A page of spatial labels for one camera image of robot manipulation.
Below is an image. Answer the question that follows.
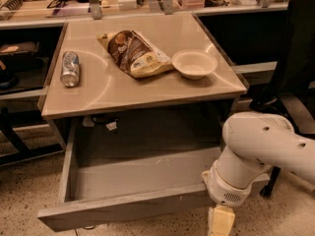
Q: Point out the black desk frame leg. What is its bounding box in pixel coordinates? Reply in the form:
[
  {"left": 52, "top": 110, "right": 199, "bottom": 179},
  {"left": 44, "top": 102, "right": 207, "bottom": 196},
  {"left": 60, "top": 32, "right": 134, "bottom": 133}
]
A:
[{"left": 0, "top": 107, "right": 62, "bottom": 166}]

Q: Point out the grey drawer cabinet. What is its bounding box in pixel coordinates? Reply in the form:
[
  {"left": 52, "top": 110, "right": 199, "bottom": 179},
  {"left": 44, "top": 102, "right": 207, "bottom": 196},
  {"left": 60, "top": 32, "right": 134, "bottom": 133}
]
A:
[{"left": 38, "top": 13, "right": 246, "bottom": 145}]

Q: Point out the black office chair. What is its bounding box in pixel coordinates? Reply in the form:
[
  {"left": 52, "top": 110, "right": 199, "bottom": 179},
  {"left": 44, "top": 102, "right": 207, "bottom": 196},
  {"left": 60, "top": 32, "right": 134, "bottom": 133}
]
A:
[{"left": 249, "top": 0, "right": 315, "bottom": 199}]

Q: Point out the grey top drawer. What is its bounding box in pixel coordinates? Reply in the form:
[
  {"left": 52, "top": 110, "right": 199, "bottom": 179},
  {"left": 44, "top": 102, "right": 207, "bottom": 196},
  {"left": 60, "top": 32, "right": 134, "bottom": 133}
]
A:
[{"left": 36, "top": 116, "right": 271, "bottom": 233}]

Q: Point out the white paper bowl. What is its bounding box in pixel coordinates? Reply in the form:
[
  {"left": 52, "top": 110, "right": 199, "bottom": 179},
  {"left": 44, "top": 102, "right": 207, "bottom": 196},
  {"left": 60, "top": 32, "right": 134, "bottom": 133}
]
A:
[{"left": 172, "top": 49, "right": 218, "bottom": 80}]

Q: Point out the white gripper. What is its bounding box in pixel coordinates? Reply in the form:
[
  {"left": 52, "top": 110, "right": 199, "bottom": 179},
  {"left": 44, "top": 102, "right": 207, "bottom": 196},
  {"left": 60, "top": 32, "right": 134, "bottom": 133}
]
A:
[{"left": 202, "top": 161, "right": 259, "bottom": 236}]

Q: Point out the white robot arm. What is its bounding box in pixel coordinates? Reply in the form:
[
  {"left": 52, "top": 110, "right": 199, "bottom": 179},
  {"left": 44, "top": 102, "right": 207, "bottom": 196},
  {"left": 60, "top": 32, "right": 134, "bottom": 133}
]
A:
[{"left": 202, "top": 112, "right": 315, "bottom": 236}]

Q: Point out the brown chip bag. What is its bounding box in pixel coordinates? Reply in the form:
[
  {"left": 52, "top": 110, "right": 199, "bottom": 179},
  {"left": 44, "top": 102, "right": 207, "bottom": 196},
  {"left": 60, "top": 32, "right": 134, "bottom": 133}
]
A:
[{"left": 96, "top": 30, "right": 173, "bottom": 79}]

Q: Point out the silver soda can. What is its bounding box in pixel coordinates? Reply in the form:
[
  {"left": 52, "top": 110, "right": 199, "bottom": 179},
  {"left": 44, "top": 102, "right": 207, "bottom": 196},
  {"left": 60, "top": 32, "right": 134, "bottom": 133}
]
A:
[{"left": 60, "top": 51, "right": 80, "bottom": 88}]

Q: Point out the black cable on floor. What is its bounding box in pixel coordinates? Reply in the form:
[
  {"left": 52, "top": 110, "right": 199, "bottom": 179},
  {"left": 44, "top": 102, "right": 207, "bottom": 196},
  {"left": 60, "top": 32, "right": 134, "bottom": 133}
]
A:
[{"left": 74, "top": 224, "right": 99, "bottom": 236}]

